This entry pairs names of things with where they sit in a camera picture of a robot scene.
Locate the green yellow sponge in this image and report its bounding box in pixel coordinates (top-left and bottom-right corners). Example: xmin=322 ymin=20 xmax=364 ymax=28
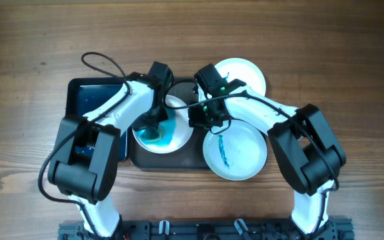
xmin=140 ymin=127 xmax=162 ymax=143

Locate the white plate with blue streak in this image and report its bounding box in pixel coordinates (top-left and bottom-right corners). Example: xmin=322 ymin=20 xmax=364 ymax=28
xmin=203 ymin=120 xmax=267 ymax=181

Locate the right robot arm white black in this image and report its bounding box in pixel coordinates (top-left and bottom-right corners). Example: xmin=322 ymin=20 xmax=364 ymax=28
xmin=188 ymin=79 xmax=346 ymax=238

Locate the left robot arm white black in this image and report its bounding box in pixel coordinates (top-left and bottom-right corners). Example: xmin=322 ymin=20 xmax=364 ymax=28
xmin=38 ymin=69 xmax=173 ymax=239

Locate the brown serving tray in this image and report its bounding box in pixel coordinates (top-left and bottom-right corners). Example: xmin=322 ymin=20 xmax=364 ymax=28
xmin=128 ymin=77 xmax=233 ymax=171

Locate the black water tray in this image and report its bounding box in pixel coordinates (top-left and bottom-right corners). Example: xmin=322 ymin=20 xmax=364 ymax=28
xmin=65 ymin=77 xmax=129 ymax=162

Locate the black aluminium base frame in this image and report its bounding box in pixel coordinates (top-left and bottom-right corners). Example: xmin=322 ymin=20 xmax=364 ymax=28
xmin=57 ymin=217 xmax=355 ymax=240

